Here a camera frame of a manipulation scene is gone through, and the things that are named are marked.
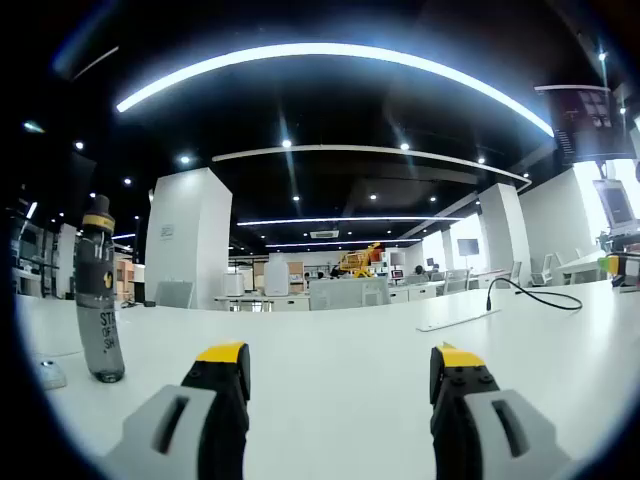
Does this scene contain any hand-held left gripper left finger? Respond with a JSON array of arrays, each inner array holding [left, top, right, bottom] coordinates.
[[102, 341, 252, 480]]

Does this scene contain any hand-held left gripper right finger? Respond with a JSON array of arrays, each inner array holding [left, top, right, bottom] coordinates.
[[428, 342, 576, 480]]

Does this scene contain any black data cable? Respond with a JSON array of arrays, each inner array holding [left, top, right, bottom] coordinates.
[[486, 277, 584, 312]]

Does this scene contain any white USB port panel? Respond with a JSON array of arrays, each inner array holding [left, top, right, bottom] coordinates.
[[415, 308, 502, 333]]

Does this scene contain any white desk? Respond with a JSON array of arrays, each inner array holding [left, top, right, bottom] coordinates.
[[14, 277, 640, 480]]

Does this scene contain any grey desk partition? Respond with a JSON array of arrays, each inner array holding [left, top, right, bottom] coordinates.
[[308, 276, 391, 311]]

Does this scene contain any tablet on tripod stand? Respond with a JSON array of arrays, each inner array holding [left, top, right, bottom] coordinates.
[[592, 177, 639, 232]]

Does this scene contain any grey panel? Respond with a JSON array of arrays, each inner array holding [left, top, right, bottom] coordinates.
[[154, 280, 195, 309]]

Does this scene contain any dark hanging monitor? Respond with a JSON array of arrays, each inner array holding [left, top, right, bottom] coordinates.
[[533, 84, 634, 164]]

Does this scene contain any grey transparent water bottle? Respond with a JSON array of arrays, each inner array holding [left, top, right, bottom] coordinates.
[[74, 194, 126, 384]]

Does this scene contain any small white device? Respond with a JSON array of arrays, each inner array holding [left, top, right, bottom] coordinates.
[[32, 359, 69, 391]]

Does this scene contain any tall white appliance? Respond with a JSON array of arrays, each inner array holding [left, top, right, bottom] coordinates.
[[263, 260, 290, 297]]

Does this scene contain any television on stand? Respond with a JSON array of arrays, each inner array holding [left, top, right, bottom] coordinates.
[[456, 238, 480, 275]]

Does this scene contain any yellow cart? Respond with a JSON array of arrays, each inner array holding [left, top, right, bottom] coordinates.
[[339, 242, 384, 279]]

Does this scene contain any straight ceiling light strip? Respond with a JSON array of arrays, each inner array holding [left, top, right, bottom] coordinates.
[[237, 215, 464, 227]]

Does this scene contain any white curved ceiling strip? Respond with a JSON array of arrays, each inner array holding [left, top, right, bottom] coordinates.
[[212, 144, 531, 184]]

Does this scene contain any long curved ceiling light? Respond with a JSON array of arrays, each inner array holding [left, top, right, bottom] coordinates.
[[115, 42, 555, 139]]

